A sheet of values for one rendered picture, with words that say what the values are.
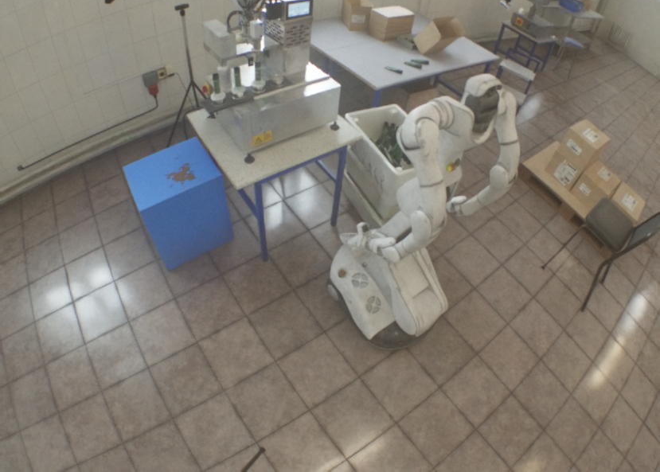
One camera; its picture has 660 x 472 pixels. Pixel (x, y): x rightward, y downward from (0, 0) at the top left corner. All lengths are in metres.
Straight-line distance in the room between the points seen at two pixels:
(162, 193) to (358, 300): 1.19
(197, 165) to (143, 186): 0.33
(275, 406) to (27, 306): 1.84
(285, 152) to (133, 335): 1.41
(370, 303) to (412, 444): 0.81
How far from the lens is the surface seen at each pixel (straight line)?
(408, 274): 1.92
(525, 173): 3.56
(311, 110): 2.00
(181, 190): 2.08
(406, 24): 3.48
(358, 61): 2.95
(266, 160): 1.94
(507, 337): 2.54
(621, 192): 3.64
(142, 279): 2.54
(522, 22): 5.69
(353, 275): 1.98
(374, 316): 1.99
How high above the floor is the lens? 2.04
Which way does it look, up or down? 51 degrees down
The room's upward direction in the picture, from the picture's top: 7 degrees clockwise
